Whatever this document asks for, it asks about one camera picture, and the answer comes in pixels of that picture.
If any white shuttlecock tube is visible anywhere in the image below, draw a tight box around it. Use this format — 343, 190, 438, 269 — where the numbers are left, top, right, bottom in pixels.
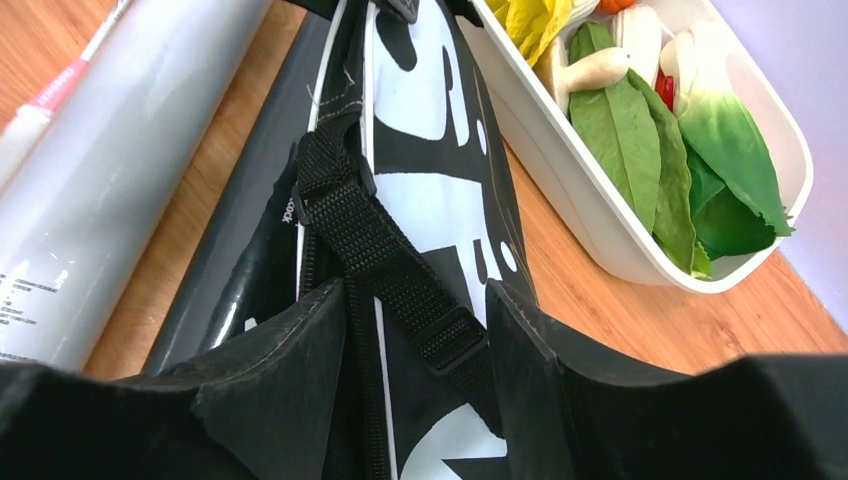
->
1, 1, 270, 371

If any white vegetable tray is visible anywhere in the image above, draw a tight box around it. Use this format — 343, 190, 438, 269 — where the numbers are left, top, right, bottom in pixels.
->
460, 1, 813, 294

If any toy napa cabbage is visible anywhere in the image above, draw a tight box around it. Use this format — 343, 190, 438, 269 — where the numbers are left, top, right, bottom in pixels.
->
487, 0, 574, 67

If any toy mushroom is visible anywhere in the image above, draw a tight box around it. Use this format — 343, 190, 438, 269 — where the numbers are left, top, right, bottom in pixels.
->
533, 40, 630, 113

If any toy pumpkin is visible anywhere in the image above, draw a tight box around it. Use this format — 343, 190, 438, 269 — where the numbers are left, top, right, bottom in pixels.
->
596, 0, 636, 15

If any toy bok choy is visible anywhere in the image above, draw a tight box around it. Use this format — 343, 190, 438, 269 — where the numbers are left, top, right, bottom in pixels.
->
612, 5, 795, 261

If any black racket bag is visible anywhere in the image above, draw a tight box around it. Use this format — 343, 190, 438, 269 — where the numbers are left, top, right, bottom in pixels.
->
291, 1, 535, 479

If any toy green leaf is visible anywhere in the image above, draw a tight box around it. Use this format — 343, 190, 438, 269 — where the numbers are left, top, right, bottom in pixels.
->
568, 21, 713, 280

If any black shuttlecock tube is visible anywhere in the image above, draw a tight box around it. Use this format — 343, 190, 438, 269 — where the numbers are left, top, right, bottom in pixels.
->
142, 14, 329, 374

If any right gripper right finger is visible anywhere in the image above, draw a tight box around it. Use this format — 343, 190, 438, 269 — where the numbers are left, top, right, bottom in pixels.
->
486, 280, 847, 479

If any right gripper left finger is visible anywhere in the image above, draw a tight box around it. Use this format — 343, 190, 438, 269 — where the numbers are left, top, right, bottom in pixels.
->
1, 281, 345, 479

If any pink racket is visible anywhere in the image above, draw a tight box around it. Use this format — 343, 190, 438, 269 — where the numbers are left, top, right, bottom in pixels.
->
1, 0, 133, 187

